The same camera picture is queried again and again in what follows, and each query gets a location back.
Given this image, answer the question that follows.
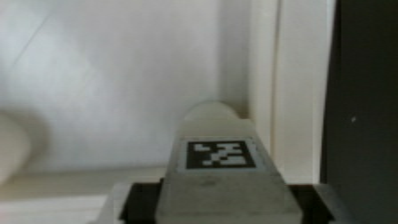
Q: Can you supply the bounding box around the white right fence wall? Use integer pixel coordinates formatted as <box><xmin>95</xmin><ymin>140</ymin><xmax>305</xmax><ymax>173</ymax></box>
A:
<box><xmin>271</xmin><ymin>0</ymin><xmax>335</xmax><ymax>183</ymax></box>

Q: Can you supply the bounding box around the white square tabletop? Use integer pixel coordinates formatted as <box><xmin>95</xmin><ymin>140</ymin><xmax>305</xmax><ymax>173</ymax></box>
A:
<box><xmin>0</xmin><ymin>0</ymin><xmax>275</xmax><ymax>224</ymax></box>

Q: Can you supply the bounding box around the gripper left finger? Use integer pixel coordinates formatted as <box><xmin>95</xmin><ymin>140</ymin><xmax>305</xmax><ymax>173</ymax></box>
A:
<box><xmin>92</xmin><ymin>182</ymin><xmax>161</xmax><ymax>224</ymax></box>

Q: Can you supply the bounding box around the white leg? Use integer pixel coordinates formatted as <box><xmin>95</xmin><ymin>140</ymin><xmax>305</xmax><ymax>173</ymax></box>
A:
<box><xmin>156</xmin><ymin>102</ymin><xmax>301</xmax><ymax>224</ymax></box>

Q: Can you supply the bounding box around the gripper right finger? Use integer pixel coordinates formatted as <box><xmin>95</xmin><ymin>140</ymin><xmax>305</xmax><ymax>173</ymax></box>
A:
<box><xmin>287</xmin><ymin>184</ymin><xmax>355</xmax><ymax>224</ymax></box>

